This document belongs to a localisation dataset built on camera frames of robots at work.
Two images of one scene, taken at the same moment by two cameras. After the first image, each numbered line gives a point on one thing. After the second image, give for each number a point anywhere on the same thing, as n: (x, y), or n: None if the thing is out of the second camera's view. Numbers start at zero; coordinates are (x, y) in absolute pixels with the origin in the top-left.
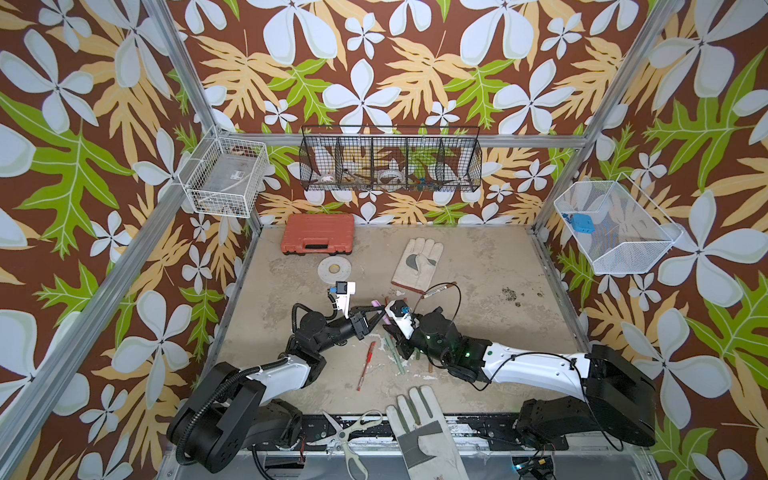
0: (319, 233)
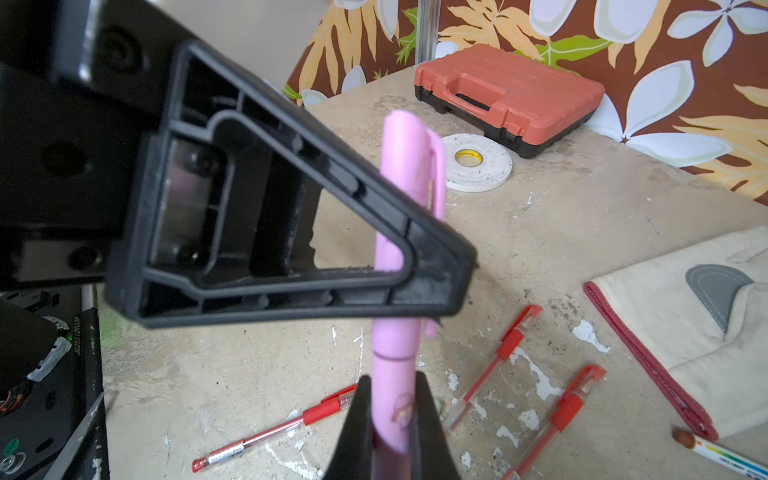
0: (517, 100)
